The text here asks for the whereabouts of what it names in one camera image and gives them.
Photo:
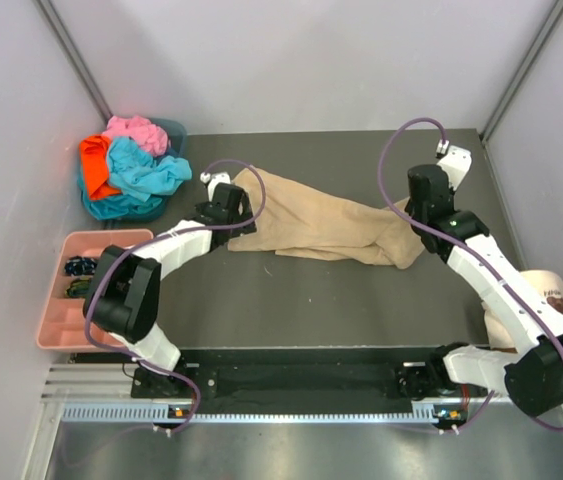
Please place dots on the dark patterned rolled item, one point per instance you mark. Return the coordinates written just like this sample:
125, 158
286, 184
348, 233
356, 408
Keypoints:
78, 288
80, 266

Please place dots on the pink t shirt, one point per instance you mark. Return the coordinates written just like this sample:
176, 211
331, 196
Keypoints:
148, 136

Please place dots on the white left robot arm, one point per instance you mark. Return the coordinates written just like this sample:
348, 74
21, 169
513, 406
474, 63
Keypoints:
123, 297

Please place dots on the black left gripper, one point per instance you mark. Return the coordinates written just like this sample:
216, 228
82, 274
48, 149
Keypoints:
244, 209

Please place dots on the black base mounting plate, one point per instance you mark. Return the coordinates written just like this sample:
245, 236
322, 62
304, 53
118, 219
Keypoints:
303, 389

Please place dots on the beige t shirt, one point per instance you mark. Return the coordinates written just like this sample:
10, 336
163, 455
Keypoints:
300, 221

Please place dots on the pink compartment tray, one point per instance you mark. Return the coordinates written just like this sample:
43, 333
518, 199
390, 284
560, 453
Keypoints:
61, 328

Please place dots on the aluminium frame post left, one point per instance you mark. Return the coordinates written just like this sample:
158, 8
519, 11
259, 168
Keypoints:
68, 46

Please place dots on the orange t shirt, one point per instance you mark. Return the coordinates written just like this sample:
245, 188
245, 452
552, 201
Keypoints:
93, 158

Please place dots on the teal plastic basket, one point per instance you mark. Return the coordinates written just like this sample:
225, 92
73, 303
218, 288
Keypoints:
129, 171

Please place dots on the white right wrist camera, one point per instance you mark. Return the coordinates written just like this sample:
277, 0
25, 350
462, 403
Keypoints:
454, 161

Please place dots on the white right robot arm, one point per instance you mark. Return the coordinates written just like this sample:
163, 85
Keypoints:
532, 375

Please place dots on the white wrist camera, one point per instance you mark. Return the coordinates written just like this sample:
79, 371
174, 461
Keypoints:
212, 180
454, 161

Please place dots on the aluminium frame post right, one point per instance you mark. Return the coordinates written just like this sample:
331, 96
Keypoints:
532, 53

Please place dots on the cyan t shirt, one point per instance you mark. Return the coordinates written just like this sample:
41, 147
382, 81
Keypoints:
146, 183

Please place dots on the aluminium frame post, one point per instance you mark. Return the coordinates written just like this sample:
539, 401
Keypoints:
68, 46
532, 53

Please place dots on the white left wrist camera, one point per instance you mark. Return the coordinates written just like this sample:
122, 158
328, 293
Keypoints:
212, 180

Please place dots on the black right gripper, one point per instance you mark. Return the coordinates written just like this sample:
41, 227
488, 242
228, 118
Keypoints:
409, 208

